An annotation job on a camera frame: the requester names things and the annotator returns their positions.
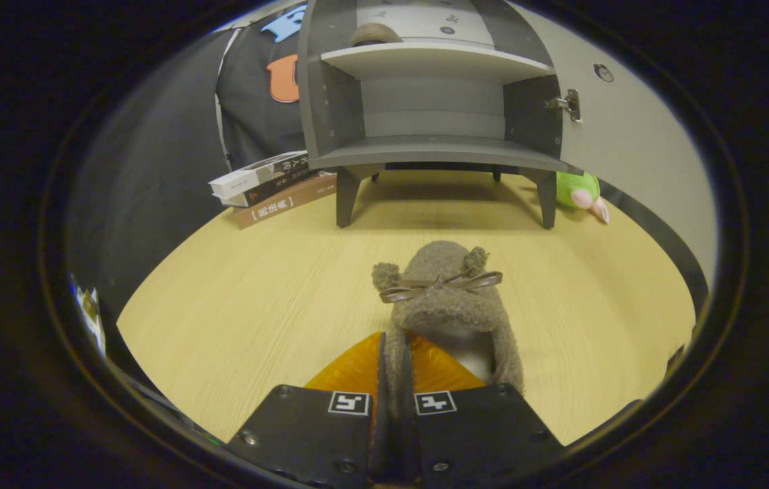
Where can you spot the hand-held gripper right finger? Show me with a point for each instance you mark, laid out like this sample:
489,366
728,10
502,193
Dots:
479,435

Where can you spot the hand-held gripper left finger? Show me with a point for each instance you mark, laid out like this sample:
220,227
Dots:
303,435

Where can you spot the brown plush shoe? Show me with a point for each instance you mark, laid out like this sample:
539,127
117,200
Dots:
445,305
376,34

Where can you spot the grey shoe cabinet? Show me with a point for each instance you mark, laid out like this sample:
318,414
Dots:
425,149

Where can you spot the brown book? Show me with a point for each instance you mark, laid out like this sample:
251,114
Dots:
282,205

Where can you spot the white patterned packet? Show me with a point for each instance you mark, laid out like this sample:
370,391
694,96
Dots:
91,312

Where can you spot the dark book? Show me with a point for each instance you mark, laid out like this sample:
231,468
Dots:
276,187

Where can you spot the green plush toy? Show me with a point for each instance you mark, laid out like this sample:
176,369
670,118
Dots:
575,189

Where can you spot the black backdrop cloth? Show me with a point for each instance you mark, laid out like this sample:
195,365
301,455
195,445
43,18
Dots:
153,170

